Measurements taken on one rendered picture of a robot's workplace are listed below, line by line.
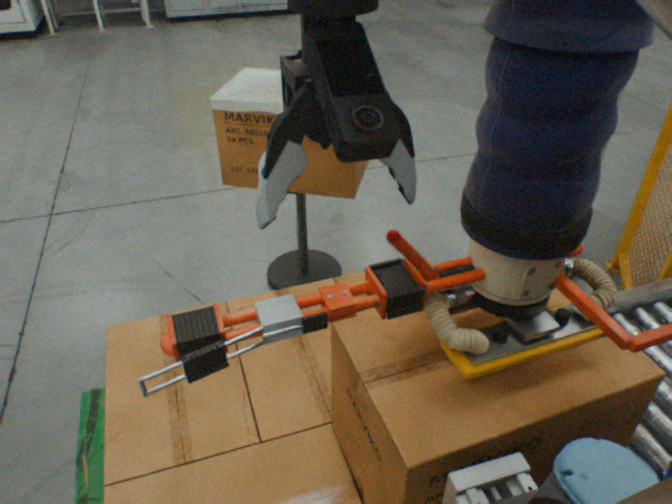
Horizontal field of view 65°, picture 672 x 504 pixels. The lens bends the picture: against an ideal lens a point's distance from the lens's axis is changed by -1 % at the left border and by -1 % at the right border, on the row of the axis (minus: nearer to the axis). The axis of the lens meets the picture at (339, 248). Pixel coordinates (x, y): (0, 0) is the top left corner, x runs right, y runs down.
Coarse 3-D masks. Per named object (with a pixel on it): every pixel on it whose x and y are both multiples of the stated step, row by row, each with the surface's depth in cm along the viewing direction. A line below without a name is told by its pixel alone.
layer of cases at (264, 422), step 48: (288, 288) 193; (144, 336) 174; (192, 384) 158; (240, 384) 158; (288, 384) 158; (144, 432) 145; (192, 432) 145; (240, 432) 145; (288, 432) 145; (144, 480) 133; (192, 480) 133; (240, 480) 133; (288, 480) 133; (336, 480) 134
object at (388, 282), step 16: (368, 272) 96; (384, 272) 97; (400, 272) 97; (416, 272) 95; (384, 288) 93; (400, 288) 94; (416, 288) 94; (384, 304) 92; (400, 304) 93; (416, 304) 94
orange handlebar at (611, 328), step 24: (456, 264) 101; (336, 288) 94; (360, 288) 95; (432, 288) 96; (576, 288) 94; (240, 312) 90; (312, 312) 90; (336, 312) 91; (600, 312) 89; (168, 336) 85; (624, 336) 85; (648, 336) 85
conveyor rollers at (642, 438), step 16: (656, 304) 186; (624, 320) 179; (640, 320) 182; (656, 320) 179; (656, 352) 168; (656, 416) 148; (640, 432) 144; (640, 448) 143; (656, 448) 140; (656, 464) 139
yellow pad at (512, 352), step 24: (552, 312) 106; (576, 312) 106; (504, 336) 98; (552, 336) 101; (576, 336) 102; (600, 336) 103; (456, 360) 97; (480, 360) 96; (504, 360) 97; (528, 360) 99
